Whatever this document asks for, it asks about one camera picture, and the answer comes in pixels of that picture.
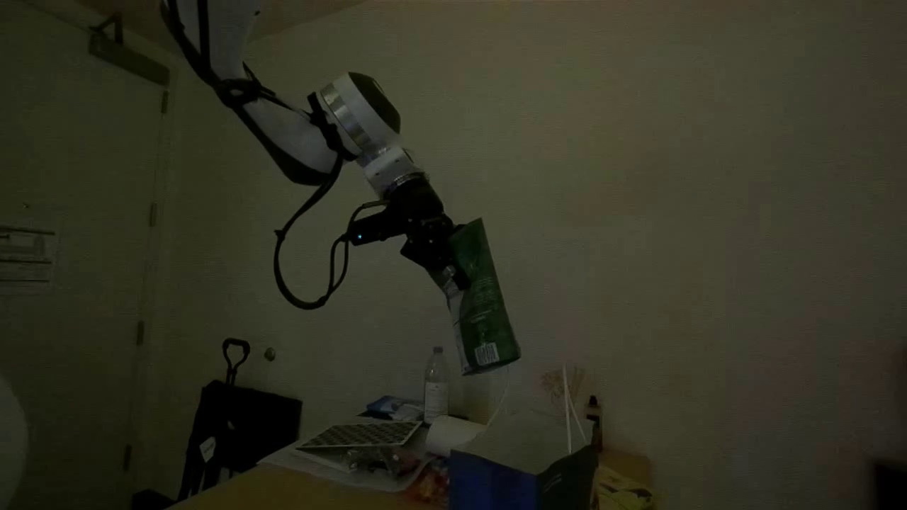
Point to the black white patterned board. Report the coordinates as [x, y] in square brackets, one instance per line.
[364, 437]

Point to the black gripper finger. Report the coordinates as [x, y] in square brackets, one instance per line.
[447, 282]

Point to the white door sign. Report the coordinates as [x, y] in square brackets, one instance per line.
[26, 257]

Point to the green packet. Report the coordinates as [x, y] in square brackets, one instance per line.
[477, 305]

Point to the clear water bottle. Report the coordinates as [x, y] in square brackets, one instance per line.
[433, 387]

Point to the blue tissue pack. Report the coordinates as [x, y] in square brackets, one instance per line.
[398, 408]

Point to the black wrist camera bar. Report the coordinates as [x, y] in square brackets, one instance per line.
[372, 223]

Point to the blue paper bag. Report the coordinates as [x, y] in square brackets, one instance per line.
[535, 451]

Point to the colourful magazine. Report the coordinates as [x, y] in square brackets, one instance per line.
[374, 471]

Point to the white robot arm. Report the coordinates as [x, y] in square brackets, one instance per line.
[345, 119]

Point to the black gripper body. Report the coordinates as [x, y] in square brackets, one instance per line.
[419, 216]

